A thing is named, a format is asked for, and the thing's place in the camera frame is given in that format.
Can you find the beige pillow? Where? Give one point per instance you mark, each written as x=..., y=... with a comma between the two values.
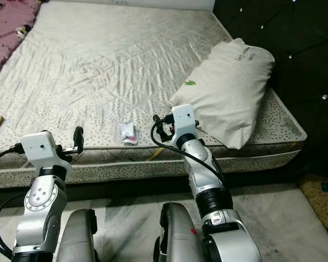
x=229, y=93

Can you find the purple cartoon print blanket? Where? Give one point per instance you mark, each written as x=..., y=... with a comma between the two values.
x=3, y=43

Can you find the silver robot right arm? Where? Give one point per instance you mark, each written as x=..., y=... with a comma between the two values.
x=208, y=180

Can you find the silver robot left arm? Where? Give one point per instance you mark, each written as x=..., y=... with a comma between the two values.
x=41, y=218

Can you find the white quilted mattress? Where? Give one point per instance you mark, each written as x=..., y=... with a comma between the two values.
x=104, y=65

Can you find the grey robot left leg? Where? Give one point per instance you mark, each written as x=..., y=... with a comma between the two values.
x=76, y=240

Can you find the grey robot leg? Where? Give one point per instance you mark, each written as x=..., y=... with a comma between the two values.
x=76, y=240
x=180, y=234

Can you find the grey robot right leg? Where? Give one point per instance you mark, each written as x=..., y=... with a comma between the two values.
x=180, y=234

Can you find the black tufted headboard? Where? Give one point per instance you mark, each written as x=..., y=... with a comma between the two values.
x=306, y=43

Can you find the brown floor mat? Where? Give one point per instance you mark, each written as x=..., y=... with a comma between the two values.
x=320, y=210

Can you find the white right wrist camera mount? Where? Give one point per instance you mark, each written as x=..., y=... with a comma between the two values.
x=184, y=123

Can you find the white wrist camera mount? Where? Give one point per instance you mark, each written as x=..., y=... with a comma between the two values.
x=41, y=147
x=184, y=123

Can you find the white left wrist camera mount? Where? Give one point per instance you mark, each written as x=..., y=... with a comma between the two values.
x=41, y=147

